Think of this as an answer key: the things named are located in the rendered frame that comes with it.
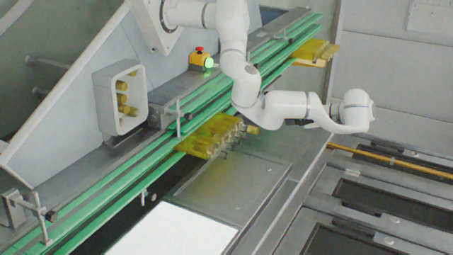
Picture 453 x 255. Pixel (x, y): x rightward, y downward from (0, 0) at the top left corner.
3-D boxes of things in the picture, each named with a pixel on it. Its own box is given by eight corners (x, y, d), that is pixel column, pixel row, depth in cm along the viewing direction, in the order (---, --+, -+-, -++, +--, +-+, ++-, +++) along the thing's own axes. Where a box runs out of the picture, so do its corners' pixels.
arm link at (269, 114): (301, 66, 139) (289, 96, 151) (235, 63, 136) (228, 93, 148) (308, 108, 130) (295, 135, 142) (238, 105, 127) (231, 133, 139)
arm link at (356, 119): (298, 94, 140) (361, 97, 143) (299, 134, 138) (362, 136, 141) (306, 88, 132) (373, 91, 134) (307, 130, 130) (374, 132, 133)
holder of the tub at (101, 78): (100, 144, 159) (117, 149, 156) (91, 73, 146) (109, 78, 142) (131, 125, 172) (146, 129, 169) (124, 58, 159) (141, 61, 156)
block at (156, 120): (146, 127, 170) (161, 132, 168) (144, 105, 166) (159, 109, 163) (151, 123, 173) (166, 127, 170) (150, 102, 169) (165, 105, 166)
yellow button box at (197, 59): (188, 69, 200) (202, 71, 197) (187, 52, 196) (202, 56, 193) (196, 64, 205) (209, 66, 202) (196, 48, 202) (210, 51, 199)
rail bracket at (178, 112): (161, 135, 169) (188, 144, 163) (158, 95, 160) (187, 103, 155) (165, 132, 171) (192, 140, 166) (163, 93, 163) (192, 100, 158)
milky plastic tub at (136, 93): (100, 132, 156) (119, 137, 152) (91, 73, 145) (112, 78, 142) (131, 112, 169) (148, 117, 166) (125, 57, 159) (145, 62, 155)
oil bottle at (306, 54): (283, 56, 272) (327, 64, 260) (284, 47, 269) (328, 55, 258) (286, 53, 276) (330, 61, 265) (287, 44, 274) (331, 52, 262)
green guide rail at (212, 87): (167, 111, 168) (185, 116, 165) (167, 109, 167) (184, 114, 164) (312, 13, 302) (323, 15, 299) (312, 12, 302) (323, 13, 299)
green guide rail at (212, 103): (168, 128, 171) (185, 133, 168) (168, 126, 171) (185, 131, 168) (311, 24, 306) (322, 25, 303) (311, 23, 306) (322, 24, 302)
